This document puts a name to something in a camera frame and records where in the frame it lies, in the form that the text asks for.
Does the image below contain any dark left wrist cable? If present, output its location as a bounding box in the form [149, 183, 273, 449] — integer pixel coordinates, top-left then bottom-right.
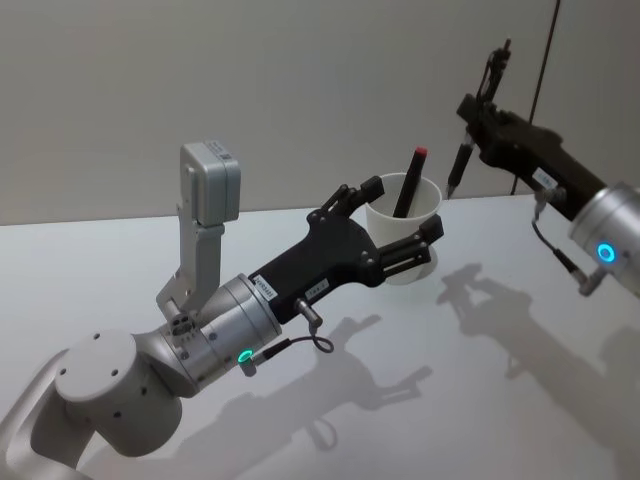
[239, 298, 335, 375]

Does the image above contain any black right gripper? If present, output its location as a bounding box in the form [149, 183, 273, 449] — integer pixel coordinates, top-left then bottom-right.
[456, 93, 607, 222]

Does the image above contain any black marker with red cap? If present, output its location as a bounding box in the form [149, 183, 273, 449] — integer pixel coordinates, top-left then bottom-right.
[392, 145, 429, 219]

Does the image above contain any white paper cup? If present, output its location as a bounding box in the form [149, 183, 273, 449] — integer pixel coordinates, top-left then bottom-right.
[363, 172, 445, 288]

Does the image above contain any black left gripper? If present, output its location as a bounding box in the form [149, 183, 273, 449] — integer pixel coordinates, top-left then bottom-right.
[247, 175, 446, 325]

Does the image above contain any dark right wrist cable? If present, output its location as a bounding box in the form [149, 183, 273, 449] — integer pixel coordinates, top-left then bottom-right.
[530, 185, 602, 297]

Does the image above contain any dark wrist cable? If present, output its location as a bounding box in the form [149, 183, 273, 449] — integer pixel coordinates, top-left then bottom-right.
[530, 185, 602, 297]
[239, 298, 335, 375]

